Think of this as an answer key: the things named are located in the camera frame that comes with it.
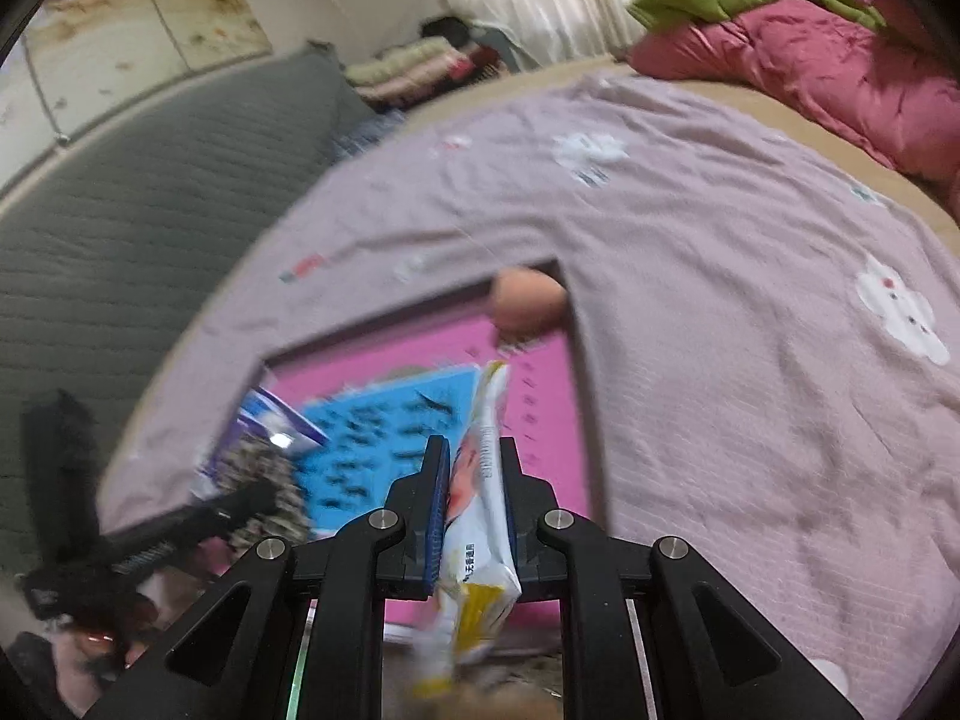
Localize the purple cardboard box tray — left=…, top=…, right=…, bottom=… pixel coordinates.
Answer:
left=195, top=280, right=604, bottom=538

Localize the peach makeup sponge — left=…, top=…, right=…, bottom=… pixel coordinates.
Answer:
left=488, top=268, right=568, bottom=335

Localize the purple doll face packet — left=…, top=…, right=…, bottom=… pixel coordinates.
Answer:
left=200, top=387, right=329, bottom=481

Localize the pink quilt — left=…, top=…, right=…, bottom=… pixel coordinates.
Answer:
left=628, top=0, right=960, bottom=205

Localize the yellow doll face packet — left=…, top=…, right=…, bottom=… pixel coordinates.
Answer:
left=412, top=361, right=521, bottom=699

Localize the person's left hand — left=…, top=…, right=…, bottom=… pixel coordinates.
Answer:
left=52, top=595, right=160, bottom=718

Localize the leopard print scrunchie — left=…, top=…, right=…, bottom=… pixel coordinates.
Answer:
left=213, top=436, right=311, bottom=556

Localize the purple patterned bed sheet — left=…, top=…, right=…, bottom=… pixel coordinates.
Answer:
left=99, top=76, right=958, bottom=718

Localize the grey quilted headboard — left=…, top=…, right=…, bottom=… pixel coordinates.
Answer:
left=2, top=44, right=371, bottom=574

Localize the stack of folded clothes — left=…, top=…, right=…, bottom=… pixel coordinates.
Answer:
left=343, top=15, right=521, bottom=112

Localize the blue patterned cloth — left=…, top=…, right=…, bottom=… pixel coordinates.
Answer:
left=334, top=110, right=407, bottom=163

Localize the pink and blue book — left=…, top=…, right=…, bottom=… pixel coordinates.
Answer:
left=265, top=313, right=591, bottom=631

